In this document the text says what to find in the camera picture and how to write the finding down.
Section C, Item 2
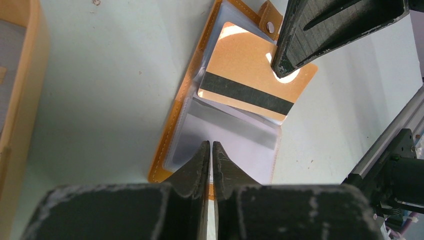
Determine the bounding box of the beige oval plastic tray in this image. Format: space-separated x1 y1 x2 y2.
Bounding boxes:
0 0 50 240

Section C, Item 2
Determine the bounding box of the gold card with black stripe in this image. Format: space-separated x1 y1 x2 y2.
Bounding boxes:
197 21 318 121

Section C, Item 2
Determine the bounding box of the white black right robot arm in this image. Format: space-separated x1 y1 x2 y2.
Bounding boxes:
271 0 424 216

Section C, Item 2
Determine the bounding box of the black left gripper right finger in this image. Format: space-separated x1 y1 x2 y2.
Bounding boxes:
212 141 383 240

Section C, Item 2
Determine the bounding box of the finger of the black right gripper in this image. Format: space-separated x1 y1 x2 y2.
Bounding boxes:
271 0 411 78

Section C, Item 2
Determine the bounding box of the orange leather card holder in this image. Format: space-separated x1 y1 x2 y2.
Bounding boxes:
147 0 281 185

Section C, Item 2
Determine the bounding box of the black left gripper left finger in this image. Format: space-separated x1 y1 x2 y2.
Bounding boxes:
21 141 211 240

